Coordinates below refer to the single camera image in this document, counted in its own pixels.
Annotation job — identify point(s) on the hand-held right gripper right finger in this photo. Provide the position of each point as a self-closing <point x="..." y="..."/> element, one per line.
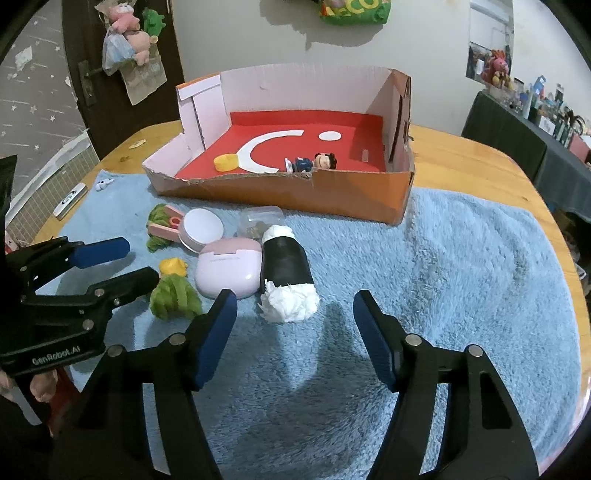
<point x="374" y="332"/>

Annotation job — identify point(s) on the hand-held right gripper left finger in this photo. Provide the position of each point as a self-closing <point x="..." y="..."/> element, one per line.
<point x="217" y="332"/>

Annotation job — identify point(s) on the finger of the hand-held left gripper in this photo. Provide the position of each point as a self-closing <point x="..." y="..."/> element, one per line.
<point x="104" y="251"/>
<point x="134" y="281"/>

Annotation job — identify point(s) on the small yellow toy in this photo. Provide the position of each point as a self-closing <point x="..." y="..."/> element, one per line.
<point x="171" y="266"/>

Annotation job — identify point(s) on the green wool toy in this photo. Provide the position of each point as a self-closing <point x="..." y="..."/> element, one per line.
<point x="173" y="297"/>

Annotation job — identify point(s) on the pink earbuds case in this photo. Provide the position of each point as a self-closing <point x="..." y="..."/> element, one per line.
<point x="228" y="272"/>

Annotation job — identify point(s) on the black white sushi plush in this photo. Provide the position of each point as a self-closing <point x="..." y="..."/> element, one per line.
<point x="286" y="272"/>

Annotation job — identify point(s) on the cardboard box red floor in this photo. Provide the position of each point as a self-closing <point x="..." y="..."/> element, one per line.
<point x="277" y="194"/>

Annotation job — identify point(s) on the person's left hand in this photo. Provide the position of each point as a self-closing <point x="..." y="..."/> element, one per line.
<point x="44" y="387"/>

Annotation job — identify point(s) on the green felt lettuce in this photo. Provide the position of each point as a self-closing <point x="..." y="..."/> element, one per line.
<point x="157" y="243"/>

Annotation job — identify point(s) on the white remote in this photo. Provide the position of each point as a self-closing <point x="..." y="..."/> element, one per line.
<point x="70" y="198"/>

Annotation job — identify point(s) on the small white clip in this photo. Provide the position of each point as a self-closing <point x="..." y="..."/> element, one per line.
<point x="104" y="184"/>

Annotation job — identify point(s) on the fluffy blue towel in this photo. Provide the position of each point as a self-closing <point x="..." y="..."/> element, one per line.
<point x="438" y="277"/>

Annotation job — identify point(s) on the round white pink compact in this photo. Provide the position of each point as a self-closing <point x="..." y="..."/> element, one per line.
<point x="201" y="228"/>

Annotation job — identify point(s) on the paper scrap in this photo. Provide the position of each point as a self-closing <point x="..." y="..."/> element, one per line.
<point x="137" y="144"/>

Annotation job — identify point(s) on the clear plastic container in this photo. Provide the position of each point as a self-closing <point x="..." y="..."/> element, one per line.
<point x="258" y="219"/>

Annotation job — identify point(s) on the yellow bottle cap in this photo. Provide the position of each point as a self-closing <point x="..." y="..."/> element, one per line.
<point x="225" y="162"/>

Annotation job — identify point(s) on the clear plastic sleeve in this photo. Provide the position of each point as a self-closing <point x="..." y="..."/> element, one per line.
<point x="143" y="78"/>

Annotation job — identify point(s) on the dark-haired toy figurine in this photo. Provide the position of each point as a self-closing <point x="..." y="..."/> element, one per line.
<point x="311" y="164"/>

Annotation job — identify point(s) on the pale blue plastic bag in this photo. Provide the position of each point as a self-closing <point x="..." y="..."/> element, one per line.
<point x="114" y="50"/>

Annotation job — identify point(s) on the pink plush doll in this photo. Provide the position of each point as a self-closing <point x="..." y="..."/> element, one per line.
<point x="138" y="44"/>

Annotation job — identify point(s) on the dark brown door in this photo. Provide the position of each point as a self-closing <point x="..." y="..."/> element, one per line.
<point x="83" y="37"/>

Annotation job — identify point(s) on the pink plush with white cap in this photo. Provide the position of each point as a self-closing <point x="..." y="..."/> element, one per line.
<point x="122" y="18"/>

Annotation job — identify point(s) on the green plush toy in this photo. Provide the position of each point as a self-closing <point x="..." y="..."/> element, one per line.
<point x="152" y="21"/>

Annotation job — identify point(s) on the side table with dark cloth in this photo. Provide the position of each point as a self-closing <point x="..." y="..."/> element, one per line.
<point x="508" y="124"/>

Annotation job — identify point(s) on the row of boxes and bottles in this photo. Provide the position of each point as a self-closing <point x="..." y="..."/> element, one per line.
<point x="554" y="110"/>

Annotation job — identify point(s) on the pink plush on side table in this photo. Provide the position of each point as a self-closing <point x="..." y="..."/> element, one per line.
<point x="496" y="64"/>

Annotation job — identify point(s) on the green snack bag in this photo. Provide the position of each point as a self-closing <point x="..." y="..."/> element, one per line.
<point x="355" y="11"/>

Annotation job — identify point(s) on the white wall sticker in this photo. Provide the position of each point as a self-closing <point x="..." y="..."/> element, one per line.
<point x="24" y="55"/>

